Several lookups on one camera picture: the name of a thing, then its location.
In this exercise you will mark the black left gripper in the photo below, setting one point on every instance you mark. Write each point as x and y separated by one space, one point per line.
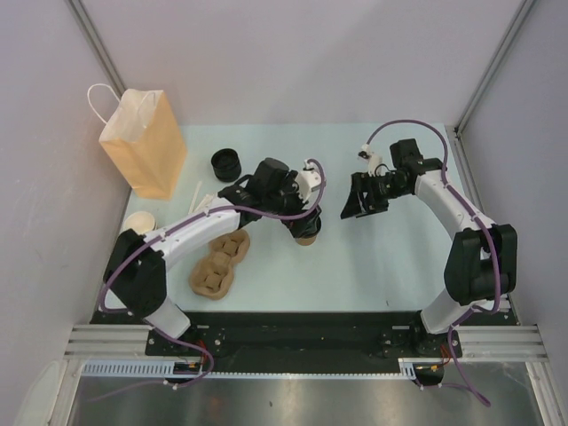
299 226

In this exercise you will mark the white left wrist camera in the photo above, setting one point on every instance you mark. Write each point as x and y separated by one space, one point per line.
308 180

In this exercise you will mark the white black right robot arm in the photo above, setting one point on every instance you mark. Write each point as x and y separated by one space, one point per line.
482 262

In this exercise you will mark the aluminium frame post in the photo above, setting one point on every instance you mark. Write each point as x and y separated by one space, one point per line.
96 43
504 46

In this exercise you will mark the stack of black cup lids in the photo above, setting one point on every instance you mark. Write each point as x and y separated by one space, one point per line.
226 165

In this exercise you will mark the brown paper bag white handles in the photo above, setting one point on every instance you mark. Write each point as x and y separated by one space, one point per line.
144 142

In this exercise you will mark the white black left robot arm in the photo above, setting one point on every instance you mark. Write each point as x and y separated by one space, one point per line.
136 272

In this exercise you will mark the left aluminium frame post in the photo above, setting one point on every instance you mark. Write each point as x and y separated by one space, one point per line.
96 43

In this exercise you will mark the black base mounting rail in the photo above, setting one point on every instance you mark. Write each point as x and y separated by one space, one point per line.
311 343

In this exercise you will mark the brown pulp cup carrier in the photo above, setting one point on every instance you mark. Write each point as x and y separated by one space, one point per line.
213 275

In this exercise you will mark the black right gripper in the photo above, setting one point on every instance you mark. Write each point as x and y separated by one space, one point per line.
362 182

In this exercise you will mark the right aluminium frame post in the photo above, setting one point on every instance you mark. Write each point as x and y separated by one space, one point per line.
504 46

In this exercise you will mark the brown paper coffee cup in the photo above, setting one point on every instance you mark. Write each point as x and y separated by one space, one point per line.
306 241

